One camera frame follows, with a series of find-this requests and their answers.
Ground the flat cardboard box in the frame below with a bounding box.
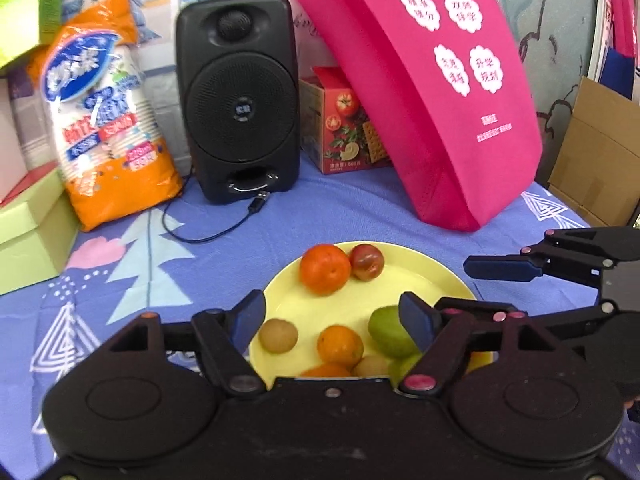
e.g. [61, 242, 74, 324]
[547, 75, 640, 229]

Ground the green gift box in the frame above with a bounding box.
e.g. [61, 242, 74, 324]
[0, 0, 67, 70]

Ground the red cracker box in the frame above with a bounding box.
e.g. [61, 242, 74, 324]
[299, 65, 396, 176]

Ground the small red apple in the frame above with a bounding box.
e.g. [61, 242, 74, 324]
[349, 243, 385, 282]

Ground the white cup box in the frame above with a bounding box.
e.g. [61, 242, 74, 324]
[0, 77, 32, 202]

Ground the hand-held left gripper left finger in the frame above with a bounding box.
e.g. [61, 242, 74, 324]
[107, 289, 267, 399]

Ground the blue printed tablecloth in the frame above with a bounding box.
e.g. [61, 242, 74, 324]
[0, 151, 640, 480]

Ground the pink tote bag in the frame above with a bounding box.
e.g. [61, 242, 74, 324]
[285, 0, 544, 232]

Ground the black speaker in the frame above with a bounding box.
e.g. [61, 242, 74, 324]
[175, 0, 301, 205]

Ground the orange paper cup pack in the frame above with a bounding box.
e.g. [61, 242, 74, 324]
[27, 0, 184, 233]

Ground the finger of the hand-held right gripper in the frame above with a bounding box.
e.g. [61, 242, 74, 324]
[464, 226, 640, 288]
[435, 297, 621, 336]

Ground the large orange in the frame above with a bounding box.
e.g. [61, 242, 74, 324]
[299, 243, 352, 296]

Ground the pink hanging bag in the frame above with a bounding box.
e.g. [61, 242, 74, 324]
[607, 0, 640, 62]

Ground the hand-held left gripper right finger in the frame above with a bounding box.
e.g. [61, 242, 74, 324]
[398, 291, 551, 395]

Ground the light green shoe box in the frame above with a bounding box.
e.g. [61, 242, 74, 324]
[0, 164, 82, 297]

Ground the small orange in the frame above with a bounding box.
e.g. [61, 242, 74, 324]
[317, 325, 364, 366]
[299, 363, 353, 379]

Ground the black speaker cable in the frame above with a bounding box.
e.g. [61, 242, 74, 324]
[161, 172, 273, 244]

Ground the blue hanging bag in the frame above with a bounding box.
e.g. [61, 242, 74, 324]
[597, 47, 640, 102]

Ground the yellow plate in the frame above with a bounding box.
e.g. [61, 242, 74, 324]
[247, 241, 493, 391]

